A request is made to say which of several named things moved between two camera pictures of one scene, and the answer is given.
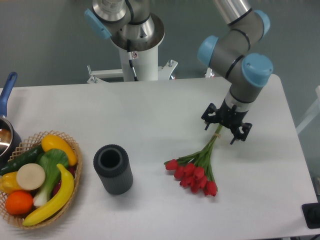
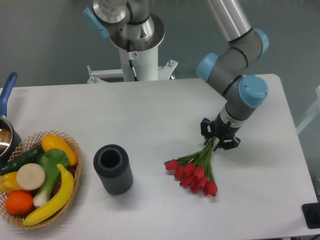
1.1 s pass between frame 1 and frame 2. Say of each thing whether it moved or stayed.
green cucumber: stayed
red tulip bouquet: stayed
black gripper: moved
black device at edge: stayed
